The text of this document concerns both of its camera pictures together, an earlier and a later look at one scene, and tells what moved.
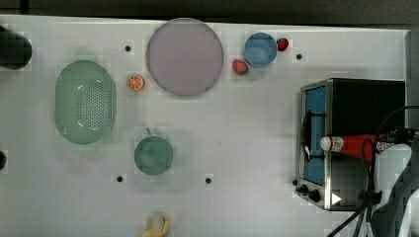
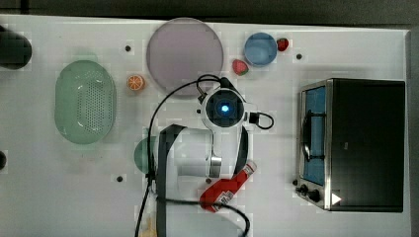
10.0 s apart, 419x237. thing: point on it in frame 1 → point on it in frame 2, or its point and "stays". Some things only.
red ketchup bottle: [366, 145] → [223, 189]
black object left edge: [3, 160] stays
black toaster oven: [333, 180] stays
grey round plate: [185, 56] stays
